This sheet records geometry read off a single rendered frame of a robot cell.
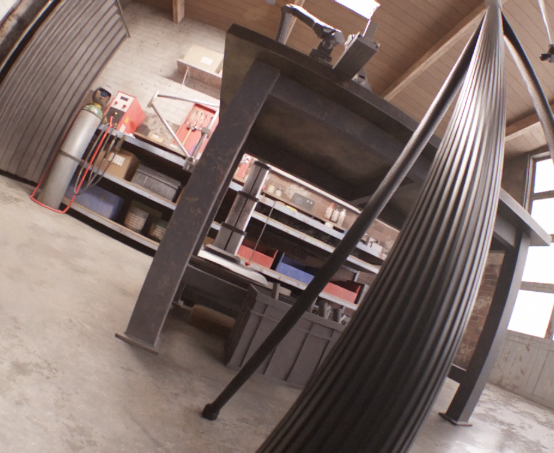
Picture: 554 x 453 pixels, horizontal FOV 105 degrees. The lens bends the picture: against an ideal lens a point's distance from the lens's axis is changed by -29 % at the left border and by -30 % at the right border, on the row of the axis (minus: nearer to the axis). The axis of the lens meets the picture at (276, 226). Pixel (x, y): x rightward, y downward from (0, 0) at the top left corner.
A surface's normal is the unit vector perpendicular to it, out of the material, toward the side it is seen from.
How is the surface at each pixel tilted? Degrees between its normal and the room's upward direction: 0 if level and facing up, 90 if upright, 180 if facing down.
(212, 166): 90
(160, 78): 90
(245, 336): 90
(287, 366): 90
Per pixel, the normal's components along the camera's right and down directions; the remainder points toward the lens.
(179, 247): 0.21, -0.05
